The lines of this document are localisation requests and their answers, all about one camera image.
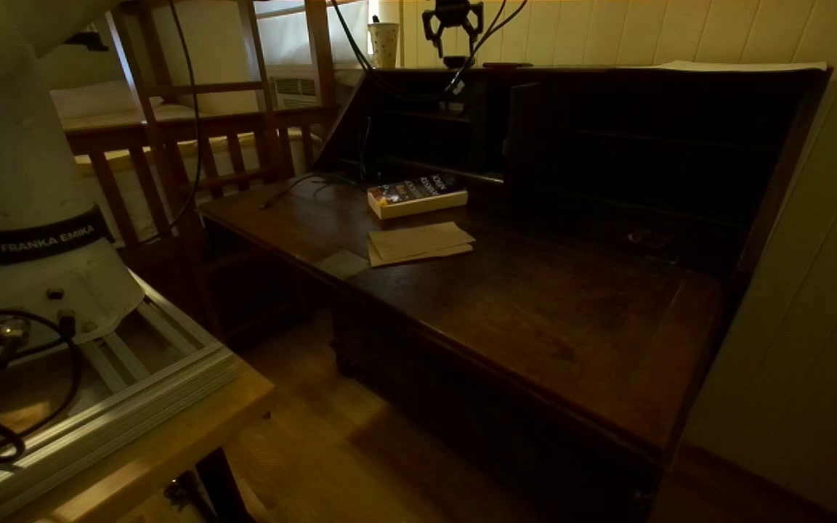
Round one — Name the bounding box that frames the dark wooden secretary desk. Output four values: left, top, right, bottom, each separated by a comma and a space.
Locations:
199, 61, 837, 523

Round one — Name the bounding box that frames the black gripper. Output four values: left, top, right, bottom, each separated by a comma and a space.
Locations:
421, 0, 489, 58

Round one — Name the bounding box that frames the white framed window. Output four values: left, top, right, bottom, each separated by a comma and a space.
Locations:
242, 0, 385, 109

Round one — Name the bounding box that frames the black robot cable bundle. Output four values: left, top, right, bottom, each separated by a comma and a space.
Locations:
0, 305, 84, 472

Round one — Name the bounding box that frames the dark wooden chair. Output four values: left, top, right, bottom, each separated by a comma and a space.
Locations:
64, 0, 343, 323

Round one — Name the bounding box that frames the polka dot paper cup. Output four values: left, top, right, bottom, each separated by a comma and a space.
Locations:
367, 16, 402, 70

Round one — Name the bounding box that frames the black USB cable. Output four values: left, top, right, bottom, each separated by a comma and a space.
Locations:
258, 67, 472, 211

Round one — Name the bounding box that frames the small grey card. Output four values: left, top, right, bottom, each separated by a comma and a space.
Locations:
315, 247, 373, 285

